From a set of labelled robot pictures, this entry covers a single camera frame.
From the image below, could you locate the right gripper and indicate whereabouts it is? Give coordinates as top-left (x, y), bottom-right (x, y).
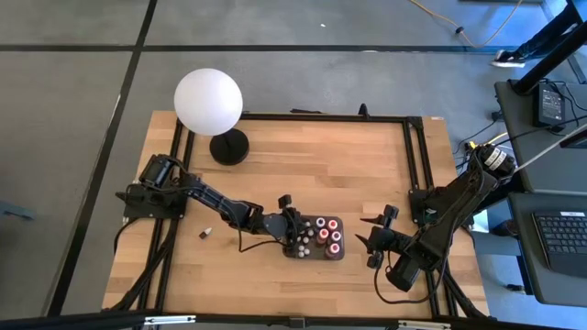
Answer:
top-left (355, 204), bottom-right (412, 270)

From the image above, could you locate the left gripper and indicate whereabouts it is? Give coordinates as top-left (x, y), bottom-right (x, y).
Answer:
top-left (264, 193), bottom-right (305, 248)

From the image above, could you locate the smoky translucent plastic bin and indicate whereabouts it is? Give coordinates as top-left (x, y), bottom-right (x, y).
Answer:
top-left (281, 214), bottom-right (347, 262)

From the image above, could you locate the white globe table lamp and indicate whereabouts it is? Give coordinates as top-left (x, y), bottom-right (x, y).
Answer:
top-left (172, 67), bottom-right (251, 167)

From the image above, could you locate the grey side desk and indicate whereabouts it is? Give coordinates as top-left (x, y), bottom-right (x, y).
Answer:
top-left (507, 191), bottom-right (587, 307)
top-left (493, 78), bottom-right (587, 196)

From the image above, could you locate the black keyboard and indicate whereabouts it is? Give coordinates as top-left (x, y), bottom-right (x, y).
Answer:
top-left (531, 209), bottom-right (587, 279)

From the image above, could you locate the black power adapter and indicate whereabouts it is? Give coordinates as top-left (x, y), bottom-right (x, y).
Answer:
top-left (533, 81), bottom-right (567, 133)

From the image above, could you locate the person's shoe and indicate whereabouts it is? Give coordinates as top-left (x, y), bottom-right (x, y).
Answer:
top-left (490, 49), bottom-right (527, 70)

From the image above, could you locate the black slanted pole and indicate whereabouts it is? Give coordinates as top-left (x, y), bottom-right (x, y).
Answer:
top-left (511, 20), bottom-right (587, 96)

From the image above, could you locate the black crossbar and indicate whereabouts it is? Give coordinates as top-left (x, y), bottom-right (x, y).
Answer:
top-left (0, 310), bottom-right (587, 330)

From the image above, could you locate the person's leg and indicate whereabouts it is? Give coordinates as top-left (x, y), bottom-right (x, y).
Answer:
top-left (513, 0), bottom-right (574, 60)

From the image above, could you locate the blue floor object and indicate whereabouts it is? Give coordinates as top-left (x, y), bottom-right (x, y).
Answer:
top-left (0, 200), bottom-right (38, 222)

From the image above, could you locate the black looping cable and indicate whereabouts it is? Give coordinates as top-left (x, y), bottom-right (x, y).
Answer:
top-left (373, 263), bottom-right (437, 305)
top-left (236, 214), bottom-right (288, 254)

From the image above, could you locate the black aluminium table frame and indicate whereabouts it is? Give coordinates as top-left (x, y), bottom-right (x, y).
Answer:
top-left (103, 112), bottom-right (491, 322)

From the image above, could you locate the silver metal bracket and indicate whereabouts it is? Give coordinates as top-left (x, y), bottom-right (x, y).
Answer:
top-left (144, 314), bottom-right (197, 326)
top-left (397, 319), bottom-right (453, 330)

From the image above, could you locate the yellow plug cable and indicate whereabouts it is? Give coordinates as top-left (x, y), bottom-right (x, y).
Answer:
top-left (465, 132), bottom-right (509, 150)

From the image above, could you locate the white cable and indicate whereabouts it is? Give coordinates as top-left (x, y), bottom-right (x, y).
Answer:
top-left (513, 121), bottom-right (587, 174)

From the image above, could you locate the yellow floor cable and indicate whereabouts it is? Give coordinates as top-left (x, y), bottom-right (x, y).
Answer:
top-left (409, 0), bottom-right (525, 50)

